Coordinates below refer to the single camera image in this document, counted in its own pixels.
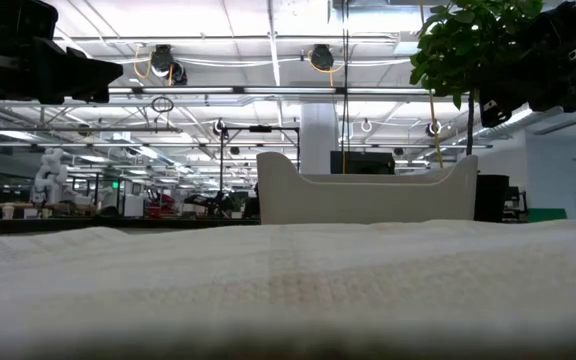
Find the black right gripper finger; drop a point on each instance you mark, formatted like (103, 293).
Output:
(550, 105)
(523, 90)

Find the white plastic bin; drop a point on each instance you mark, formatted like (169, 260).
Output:
(363, 202)

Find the artificial plant in black pot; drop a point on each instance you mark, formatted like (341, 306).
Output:
(460, 45)

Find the white robot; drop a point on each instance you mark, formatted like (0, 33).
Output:
(50, 175)

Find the green panel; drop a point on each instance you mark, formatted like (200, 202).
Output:
(547, 215)

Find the red equipment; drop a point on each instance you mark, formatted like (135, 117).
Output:
(160, 205)

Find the black monitor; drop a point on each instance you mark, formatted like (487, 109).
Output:
(363, 162)

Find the white checked dish towel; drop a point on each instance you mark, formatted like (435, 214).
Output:
(288, 280)

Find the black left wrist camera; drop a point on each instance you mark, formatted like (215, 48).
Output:
(18, 20)

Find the black rig frame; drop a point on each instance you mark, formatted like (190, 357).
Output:
(221, 160)

